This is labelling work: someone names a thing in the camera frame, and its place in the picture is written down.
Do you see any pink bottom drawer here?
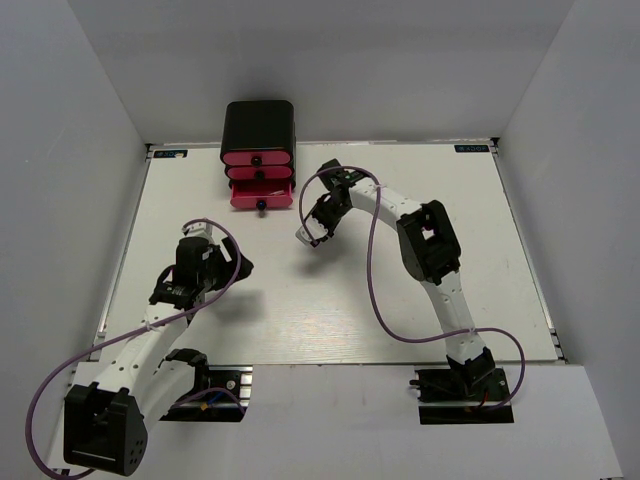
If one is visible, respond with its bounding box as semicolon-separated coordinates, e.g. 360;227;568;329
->
230;180;293;214

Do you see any pink drawer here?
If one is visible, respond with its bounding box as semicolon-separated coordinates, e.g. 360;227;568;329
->
221;150;292;167
230;180;293;214
225;165;295;181

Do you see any pink top drawer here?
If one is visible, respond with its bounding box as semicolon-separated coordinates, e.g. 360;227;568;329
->
221;150;292;167

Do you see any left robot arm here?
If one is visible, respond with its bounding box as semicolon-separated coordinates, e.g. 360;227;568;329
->
62;234;253;476

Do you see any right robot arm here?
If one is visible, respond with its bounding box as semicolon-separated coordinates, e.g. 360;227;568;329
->
296;159;495;399

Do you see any black drawer cabinet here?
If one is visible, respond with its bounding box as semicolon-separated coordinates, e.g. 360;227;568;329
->
219;100;296;190

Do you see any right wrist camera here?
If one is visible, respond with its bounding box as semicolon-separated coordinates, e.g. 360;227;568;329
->
295;217;329;248

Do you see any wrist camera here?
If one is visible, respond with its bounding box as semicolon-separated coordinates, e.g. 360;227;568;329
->
295;217;329;248
182;221;214;243

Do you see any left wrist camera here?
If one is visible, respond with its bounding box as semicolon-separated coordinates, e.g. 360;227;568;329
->
182;221;214;243

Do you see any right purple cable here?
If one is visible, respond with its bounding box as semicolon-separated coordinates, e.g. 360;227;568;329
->
297;165;526;412

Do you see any purple cable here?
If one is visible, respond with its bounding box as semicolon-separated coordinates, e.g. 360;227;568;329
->
297;165;526;412
24;217;247;476

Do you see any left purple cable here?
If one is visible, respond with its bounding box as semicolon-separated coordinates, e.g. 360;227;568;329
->
24;217;247;476

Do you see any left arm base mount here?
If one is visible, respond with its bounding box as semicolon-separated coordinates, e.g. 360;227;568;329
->
160;366;253;423

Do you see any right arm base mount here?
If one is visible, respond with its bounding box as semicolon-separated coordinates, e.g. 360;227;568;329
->
409;368;514;425

